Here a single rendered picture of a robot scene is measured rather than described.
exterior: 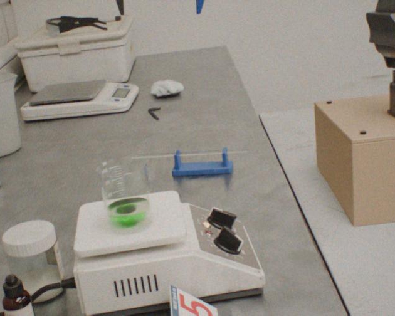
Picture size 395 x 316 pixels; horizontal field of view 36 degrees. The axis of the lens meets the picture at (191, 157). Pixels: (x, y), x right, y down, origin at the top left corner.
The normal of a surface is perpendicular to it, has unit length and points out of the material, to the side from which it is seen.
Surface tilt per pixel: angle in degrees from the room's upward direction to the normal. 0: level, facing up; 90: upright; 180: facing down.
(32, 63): 93
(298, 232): 0
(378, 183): 90
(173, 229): 0
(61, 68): 93
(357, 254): 0
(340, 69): 90
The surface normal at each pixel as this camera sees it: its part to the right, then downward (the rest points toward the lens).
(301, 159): -0.11, -0.93
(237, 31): 0.03, 0.36
